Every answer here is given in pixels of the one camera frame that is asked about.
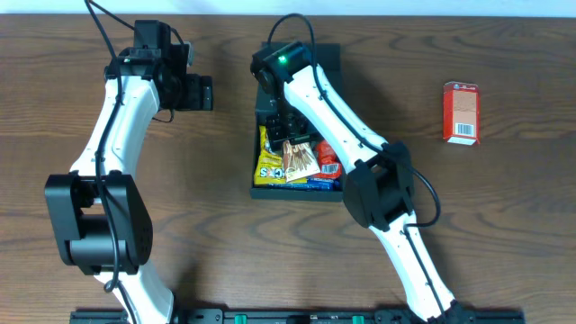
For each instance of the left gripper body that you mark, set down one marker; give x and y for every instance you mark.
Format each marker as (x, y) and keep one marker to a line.
(205, 93)

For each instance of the brown Pocky box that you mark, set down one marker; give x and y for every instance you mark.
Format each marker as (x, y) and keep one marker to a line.
(299, 161)

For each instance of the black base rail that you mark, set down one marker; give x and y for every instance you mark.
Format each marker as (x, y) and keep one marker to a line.
(457, 315)

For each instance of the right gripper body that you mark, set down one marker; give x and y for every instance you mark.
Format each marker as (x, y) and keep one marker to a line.
(286, 135)

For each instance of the red cardboard snack box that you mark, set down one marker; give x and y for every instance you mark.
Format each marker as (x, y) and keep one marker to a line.
(461, 113)

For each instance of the blue Oreo cookie pack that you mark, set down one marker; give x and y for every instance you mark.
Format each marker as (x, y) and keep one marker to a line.
(312, 184)

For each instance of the yellow Hacks candy bag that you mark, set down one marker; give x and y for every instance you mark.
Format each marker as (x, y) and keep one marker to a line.
(270, 166)

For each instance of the red snack bag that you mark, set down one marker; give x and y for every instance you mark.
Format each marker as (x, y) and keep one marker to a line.
(327, 159)

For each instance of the black gift box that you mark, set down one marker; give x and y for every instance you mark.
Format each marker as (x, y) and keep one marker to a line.
(329, 55)

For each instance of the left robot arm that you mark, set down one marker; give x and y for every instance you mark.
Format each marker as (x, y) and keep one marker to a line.
(100, 222)

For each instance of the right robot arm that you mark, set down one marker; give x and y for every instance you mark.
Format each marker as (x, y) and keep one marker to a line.
(379, 176)

